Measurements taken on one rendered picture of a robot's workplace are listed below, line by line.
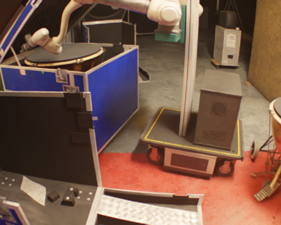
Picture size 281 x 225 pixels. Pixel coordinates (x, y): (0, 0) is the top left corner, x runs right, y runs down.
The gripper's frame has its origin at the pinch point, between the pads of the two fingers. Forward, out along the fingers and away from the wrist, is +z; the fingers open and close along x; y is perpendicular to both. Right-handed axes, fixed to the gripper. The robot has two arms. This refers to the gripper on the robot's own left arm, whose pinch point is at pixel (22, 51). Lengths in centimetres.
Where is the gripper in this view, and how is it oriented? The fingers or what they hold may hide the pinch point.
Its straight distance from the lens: 224.6
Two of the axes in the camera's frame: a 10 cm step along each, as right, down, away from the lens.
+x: 3.8, -4.4, 8.2
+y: 4.2, 8.7, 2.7
